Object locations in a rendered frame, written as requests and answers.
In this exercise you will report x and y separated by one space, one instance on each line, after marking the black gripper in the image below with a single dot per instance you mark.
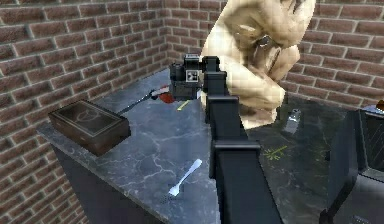
185 90

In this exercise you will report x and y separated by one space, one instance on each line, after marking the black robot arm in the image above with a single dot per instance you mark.
233 180

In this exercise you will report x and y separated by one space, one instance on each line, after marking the red round food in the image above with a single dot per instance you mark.
166 96

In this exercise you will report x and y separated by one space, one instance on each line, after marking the dark marble top counter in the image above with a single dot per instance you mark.
160 143

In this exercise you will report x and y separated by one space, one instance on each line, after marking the yellow green pencil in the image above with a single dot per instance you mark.
183 105

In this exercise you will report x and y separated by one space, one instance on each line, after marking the dark brown wooden box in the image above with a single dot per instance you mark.
90 126

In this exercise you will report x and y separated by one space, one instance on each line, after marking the white fork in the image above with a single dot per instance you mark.
185 178

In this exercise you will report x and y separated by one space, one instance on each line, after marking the beige stone statue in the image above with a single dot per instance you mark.
260 66

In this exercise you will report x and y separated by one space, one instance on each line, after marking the small grey shaker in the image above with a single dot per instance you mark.
293 120

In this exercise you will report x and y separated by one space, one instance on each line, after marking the black boxy appliance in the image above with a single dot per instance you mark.
353 173

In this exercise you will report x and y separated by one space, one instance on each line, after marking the small brown object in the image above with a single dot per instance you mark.
380 105

